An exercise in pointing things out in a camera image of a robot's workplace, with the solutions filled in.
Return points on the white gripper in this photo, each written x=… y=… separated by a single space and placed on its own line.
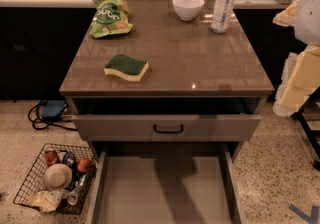
x=308 y=18

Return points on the green rice chip bag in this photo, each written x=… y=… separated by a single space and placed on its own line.
x=111 y=19

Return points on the grey drawer cabinet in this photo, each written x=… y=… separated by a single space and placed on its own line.
x=186 y=60

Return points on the grey top drawer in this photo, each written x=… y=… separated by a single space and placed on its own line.
x=132 y=119

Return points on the dark blue snack bag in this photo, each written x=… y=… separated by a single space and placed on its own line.
x=67 y=158

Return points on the crumpled yellow snack bag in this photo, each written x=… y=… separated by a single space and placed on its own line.
x=46 y=201

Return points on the clear plastic water bottle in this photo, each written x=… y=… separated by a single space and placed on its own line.
x=221 y=15

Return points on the white ceramic bowl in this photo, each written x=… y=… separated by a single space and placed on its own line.
x=187 y=10

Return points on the green and yellow sponge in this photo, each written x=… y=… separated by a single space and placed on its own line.
x=126 y=67

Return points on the red apple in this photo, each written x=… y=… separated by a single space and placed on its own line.
x=83 y=165

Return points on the blue power box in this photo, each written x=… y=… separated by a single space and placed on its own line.
x=53 y=109

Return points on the small glass bottle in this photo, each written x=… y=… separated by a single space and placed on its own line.
x=74 y=195

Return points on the red can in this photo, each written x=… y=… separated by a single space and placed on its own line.
x=51 y=157

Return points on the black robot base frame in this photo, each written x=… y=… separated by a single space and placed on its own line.
x=309 y=118

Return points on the black drawer handle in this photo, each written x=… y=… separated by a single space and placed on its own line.
x=164 y=131

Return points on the black wire basket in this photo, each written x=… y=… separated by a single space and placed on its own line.
x=33 y=182

